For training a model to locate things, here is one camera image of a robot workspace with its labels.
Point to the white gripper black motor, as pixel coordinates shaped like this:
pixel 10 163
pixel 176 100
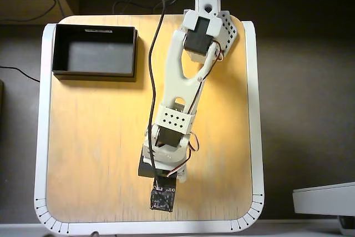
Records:
pixel 145 169

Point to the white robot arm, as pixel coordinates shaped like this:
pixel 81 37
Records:
pixel 177 87

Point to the black rectangular bin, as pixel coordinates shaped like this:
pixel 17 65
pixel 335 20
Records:
pixel 97 54

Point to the white flat device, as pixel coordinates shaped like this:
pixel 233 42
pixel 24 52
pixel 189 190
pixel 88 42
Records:
pixel 324 199

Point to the black wrist camera circuit board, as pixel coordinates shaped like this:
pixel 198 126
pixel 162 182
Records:
pixel 163 196

